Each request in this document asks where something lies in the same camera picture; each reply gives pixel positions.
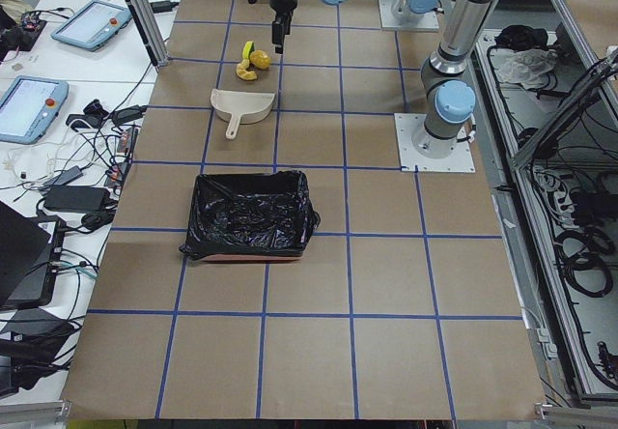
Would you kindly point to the yellow potato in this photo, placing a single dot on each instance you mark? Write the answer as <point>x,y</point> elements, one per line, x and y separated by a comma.
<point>260,60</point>

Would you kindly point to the croissant bread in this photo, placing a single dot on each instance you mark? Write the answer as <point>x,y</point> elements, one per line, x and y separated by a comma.
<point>244,71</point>

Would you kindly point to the black lined trash bin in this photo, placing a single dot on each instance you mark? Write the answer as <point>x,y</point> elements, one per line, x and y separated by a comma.
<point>249,217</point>

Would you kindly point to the blue teach pendant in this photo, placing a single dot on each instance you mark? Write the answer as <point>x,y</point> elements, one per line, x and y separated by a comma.
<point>29,107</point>
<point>93,26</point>

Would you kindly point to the black laptop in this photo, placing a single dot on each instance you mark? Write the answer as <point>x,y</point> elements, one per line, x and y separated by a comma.
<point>30,256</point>

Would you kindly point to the beige dustpan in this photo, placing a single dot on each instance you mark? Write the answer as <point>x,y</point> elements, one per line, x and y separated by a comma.
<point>240,108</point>

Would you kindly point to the blue teach pendant near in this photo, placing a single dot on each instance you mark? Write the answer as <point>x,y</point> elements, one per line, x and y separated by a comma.
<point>29,107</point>

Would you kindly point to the blue teach pendant far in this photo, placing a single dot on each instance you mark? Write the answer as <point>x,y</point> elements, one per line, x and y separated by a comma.
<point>93,26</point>

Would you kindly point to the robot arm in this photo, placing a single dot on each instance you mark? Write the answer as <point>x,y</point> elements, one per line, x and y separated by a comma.
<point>451,101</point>

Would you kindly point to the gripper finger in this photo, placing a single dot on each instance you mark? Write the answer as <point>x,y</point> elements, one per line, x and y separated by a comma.
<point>287,23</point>
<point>278,34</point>

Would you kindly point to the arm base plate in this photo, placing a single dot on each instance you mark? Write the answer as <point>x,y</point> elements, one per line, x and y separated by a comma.
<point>420,152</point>

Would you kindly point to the aluminium frame post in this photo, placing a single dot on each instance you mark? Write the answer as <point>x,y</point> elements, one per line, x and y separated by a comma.
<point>148,30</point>

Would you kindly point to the black power adapter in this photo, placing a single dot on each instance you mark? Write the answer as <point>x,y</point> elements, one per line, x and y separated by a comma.
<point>75,199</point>

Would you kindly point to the yellow green sponge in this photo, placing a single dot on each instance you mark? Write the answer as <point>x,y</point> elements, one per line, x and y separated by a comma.
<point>248,48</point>

